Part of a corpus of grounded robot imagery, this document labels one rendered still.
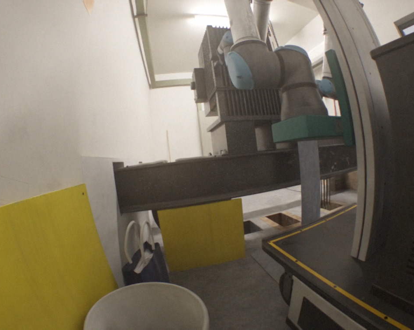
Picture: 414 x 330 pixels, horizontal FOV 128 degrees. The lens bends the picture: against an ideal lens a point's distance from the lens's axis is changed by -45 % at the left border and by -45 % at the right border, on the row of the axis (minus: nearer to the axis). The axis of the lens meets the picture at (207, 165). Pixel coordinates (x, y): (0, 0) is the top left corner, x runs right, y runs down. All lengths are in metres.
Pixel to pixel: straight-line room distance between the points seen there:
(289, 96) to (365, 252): 0.50
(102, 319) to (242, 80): 0.73
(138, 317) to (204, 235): 0.66
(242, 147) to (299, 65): 0.73
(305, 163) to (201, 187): 0.67
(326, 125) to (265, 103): 0.81
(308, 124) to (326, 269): 0.40
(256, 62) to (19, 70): 0.56
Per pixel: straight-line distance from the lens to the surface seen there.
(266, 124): 1.34
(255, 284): 1.02
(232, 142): 1.14
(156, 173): 1.09
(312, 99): 0.53
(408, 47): 0.41
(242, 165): 1.17
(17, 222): 0.39
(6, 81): 0.43
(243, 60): 0.52
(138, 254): 0.84
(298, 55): 0.59
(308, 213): 1.29
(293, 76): 0.56
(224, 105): 1.15
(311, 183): 1.25
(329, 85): 1.01
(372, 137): 0.54
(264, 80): 0.54
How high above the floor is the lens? 0.66
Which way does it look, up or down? 2 degrees down
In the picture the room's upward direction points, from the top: 6 degrees counter-clockwise
